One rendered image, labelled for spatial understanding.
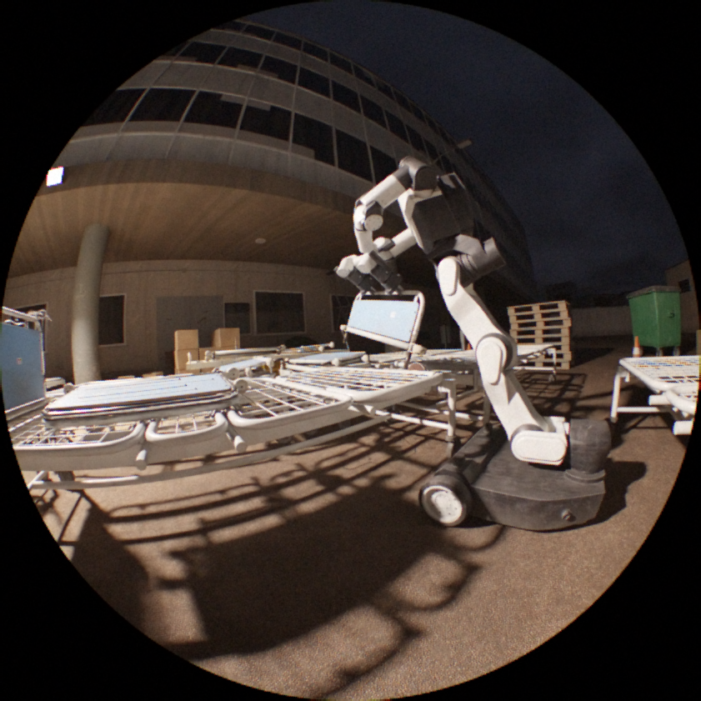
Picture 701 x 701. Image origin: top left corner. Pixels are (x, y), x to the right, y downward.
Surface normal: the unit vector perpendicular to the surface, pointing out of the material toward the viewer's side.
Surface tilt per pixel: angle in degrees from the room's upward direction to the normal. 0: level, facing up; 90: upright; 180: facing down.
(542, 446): 90
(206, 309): 90
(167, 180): 90
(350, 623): 0
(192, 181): 90
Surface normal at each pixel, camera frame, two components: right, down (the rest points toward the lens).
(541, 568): -0.07, -1.00
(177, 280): 0.62, -0.02
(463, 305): -0.48, 0.39
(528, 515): -0.71, 0.07
